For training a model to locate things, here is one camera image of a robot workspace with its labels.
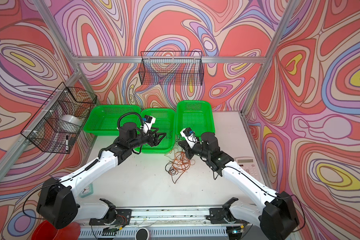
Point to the teal small clock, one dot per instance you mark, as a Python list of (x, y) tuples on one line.
[(87, 191)]

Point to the middle green plastic basket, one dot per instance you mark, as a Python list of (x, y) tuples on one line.
[(165, 122)]

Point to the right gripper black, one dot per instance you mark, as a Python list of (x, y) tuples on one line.
[(187, 149)]

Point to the black round speaker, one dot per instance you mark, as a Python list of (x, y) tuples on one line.
[(142, 234)]

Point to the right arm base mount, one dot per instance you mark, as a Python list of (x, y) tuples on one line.
[(223, 216)]

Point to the white pink calculator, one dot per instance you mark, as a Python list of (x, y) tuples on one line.
[(250, 166)]

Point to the black wire basket back wall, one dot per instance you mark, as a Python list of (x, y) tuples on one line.
[(171, 68)]

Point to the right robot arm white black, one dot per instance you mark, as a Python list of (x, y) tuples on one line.
[(274, 213)]

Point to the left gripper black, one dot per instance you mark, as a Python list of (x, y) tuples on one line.
[(152, 142)]

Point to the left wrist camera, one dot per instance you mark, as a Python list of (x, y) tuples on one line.
[(148, 122)]

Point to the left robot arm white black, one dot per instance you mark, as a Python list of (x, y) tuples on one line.
[(59, 202)]

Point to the black wire basket wall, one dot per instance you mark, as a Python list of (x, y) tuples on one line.
[(46, 131), (171, 68)]

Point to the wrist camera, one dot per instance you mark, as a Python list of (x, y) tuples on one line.
[(148, 122), (189, 135)]

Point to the black wire basket left wall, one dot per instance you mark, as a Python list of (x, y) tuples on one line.
[(46, 131)]

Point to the left green plastic basket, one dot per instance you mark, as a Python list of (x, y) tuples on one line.
[(103, 119)]

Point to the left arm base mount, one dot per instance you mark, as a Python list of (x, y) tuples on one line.
[(118, 217)]

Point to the white tape roll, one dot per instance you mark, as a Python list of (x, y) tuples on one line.
[(72, 120)]

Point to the aluminium rail front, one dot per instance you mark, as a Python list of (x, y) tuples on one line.
[(168, 216)]

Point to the red bucket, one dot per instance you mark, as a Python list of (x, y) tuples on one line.
[(46, 231)]

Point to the right green plastic basket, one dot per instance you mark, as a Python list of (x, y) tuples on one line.
[(197, 115)]

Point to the green plastic basket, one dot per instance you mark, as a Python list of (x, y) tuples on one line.
[(197, 115), (103, 119), (165, 122)]

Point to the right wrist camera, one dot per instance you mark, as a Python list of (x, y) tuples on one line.
[(189, 135)]

